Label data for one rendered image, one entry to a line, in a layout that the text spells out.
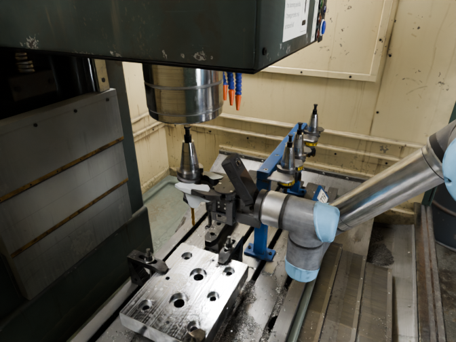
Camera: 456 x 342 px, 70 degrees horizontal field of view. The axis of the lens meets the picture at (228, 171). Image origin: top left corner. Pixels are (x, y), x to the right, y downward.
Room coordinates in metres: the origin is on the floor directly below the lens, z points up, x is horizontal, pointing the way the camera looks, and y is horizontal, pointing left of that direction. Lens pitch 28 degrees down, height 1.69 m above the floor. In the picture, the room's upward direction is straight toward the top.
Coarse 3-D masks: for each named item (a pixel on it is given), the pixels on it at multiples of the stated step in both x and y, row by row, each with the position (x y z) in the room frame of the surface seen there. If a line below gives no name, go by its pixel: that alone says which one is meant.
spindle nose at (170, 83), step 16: (144, 64) 0.63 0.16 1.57; (144, 80) 0.64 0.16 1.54; (160, 80) 0.60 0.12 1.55; (176, 80) 0.59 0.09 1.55; (192, 80) 0.60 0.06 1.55; (208, 80) 0.61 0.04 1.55; (160, 96) 0.60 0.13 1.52; (176, 96) 0.59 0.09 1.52; (192, 96) 0.60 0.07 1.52; (208, 96) 0.61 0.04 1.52; (160, 112) 0.61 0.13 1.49; (176, 112) 0.59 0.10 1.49; (192, 112) 0.60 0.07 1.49; (208, 112) 0.61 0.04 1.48
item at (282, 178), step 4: (272, 172) 0.86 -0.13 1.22; (276, 172) 0.86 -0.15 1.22; (280, 172) 0.86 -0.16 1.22; (268, 176) 0.83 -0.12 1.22; (272, 176) 0.83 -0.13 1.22; (276, 176) 0.83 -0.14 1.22; (280, 176) 0.83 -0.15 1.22; (284, 176) 0.83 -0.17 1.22; (288, 176) 0.83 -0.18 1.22; (292, 176) 0.84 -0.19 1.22; (272, 180) 0.82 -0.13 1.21; (276, 180) 0.81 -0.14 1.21; (280, 180) 0.81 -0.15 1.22; (284, 180) 0.81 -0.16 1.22; (288, 180) 0.81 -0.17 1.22; (292, 180) 0.81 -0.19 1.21
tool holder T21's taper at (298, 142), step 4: (296, 132) 0.99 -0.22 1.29; (296, 136) 0.97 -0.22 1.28; (300, 136) 0.97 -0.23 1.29; (296, 140) 0.97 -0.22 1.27; (300, 140) 0.97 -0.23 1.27; (292, 144) 0.98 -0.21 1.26; (296, 144) 0.97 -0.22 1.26; (300, 144) 0.97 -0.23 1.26; (296, 148) 0.97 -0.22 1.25; (300, 148) 0.96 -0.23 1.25; (296, 152) 0.96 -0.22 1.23; (300, 152) 0.96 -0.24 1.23
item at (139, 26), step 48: (0, 0) 0.70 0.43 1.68; (48, 0) 0.64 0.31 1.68; (96, 0) 0.59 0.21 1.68; (144, 0) 0.55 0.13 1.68; (192, 0) 0.52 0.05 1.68; (240, 0) 0.48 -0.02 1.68; (0, 48) 0.73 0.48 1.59; (48, 48) 0.66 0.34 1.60; (96, 48) 0.60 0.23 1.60; (144, 48) 0.56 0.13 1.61; (192, 48) 0.52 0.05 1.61; (240, 48) 0.48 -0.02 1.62; (288, 48) 0.61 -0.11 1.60
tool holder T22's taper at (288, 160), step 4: (284, 148) 0.89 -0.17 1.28; (288, 148) 0.87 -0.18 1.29; (292, 148) 0.87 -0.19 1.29; (284, 152) 0.88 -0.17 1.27; (288, 152) 0.87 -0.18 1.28; (292, 152) 0.87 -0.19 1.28; (284, 156) 0.87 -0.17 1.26; (288, 156) 0.87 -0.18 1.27; (292, 156) 0.87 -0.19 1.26; (284, 160) 0.87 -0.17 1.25; (288, 160) 0.87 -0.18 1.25; (292, 160) 0.87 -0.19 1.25; (280, 164) 0.89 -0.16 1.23; (284, 164) 0.87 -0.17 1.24; (288, 164) 0.86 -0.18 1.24; (292, 164) 0.87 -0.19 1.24; (284, 168) 0.87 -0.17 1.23; (288, 168) 0.86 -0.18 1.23; (292, 168) 0.87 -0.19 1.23
